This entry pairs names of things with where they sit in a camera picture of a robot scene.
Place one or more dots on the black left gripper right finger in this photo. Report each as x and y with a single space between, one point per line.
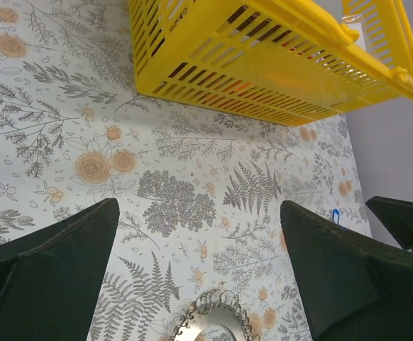
352 287

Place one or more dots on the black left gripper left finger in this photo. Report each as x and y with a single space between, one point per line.
50 279

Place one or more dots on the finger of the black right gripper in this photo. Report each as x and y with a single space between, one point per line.
396 216

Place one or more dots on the blue-capped key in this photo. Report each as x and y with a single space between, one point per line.
336 216

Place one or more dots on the floral patterned table mat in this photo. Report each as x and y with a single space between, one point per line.
199 191

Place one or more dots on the yellow plastic basket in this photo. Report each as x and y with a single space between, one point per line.
285 62

